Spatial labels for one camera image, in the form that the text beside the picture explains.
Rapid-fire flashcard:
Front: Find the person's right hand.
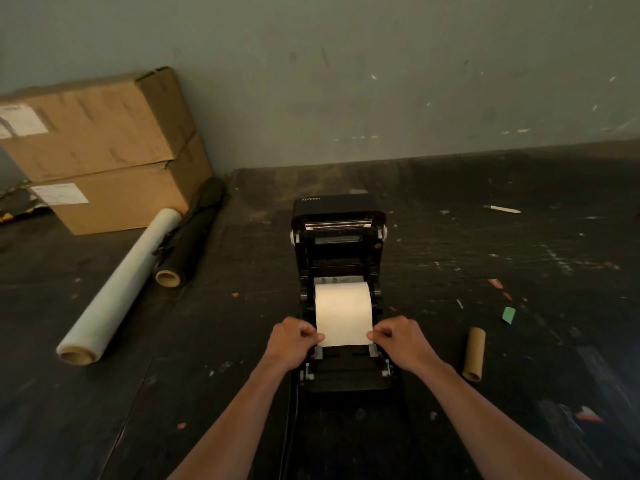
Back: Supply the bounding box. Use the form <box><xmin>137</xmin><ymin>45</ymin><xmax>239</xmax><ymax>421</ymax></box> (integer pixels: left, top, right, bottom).
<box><xmin>366</xmin><ymin>315</ymin><xmax>443</xmax><ymax>377</ymax></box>

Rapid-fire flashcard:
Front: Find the person's left hand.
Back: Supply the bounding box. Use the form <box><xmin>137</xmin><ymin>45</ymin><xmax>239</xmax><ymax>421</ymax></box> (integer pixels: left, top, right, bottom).
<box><xmin>262</xmin><ymin>316</ymin><xmax>326</xmax><ymax>377</ymax></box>

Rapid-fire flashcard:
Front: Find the white paper roll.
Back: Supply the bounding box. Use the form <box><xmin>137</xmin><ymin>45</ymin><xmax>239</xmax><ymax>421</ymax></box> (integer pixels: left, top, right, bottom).
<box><xmin>313</xmin><ymin>281</ymin><xmax>375</xmax><ymax>349</ymax></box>

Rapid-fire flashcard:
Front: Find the brown cardboard core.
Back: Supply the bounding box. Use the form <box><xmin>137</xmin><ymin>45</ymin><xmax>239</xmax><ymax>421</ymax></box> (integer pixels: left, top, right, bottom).
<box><xmin>461</xmin><ymin>327</ymin><xmax>487</xmax><ymax>383</ymax></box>

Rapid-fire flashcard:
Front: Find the black printer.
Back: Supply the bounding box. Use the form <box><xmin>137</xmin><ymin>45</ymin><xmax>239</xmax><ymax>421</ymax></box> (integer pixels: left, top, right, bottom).
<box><xmin>289</xmin><ymin>193</ymin><xmax>401</xmax><ymax>395</ymax></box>

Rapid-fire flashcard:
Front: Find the person's right forearm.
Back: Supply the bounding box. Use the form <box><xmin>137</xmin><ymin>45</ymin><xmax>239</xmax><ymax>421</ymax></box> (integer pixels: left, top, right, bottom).
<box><xmin>419</xmin><ymin>362</ymin><xmax>591</xmax><ymax>480</ymax></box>

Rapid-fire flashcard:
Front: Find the person's left forearm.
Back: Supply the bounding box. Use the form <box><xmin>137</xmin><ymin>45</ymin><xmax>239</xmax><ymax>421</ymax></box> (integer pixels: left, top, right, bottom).
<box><xmin>167</xmin><ymin>362</ymin><xmax>296</xmax><ymax>480</ymax></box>

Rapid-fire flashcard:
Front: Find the black film roll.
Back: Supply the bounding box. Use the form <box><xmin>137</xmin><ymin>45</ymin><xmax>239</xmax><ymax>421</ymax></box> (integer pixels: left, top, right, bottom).
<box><xmin>152</xmin><ymin>176</ymin><xmax>227</xmax><ymax>289</ymax></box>

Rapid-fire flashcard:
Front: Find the white film roll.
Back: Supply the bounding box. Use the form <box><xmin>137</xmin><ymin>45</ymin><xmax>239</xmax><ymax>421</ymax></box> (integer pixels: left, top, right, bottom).
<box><xmin>55</xmin><ymin>208</ymin><xmax>183</xmax><ymax>367</ymax></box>

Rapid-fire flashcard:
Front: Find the brown cardboard box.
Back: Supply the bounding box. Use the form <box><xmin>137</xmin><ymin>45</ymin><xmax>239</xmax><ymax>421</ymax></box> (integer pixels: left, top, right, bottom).
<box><xmin>0</xmin><ymin>66</ymin><xmax>197</xmax><ymax>184</ymax></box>
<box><xmin>25</xmin><ymin>132</ymin><xmax>213</xmax><ymax>237</ymax></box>

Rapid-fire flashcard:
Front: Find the dark yellow patterned item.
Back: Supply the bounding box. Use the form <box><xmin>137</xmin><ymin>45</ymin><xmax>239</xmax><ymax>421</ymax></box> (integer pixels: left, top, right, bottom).
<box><xmin>0</xmin><ymin>182</ymin><xmax>51</xmax><ymax>225</ymax></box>

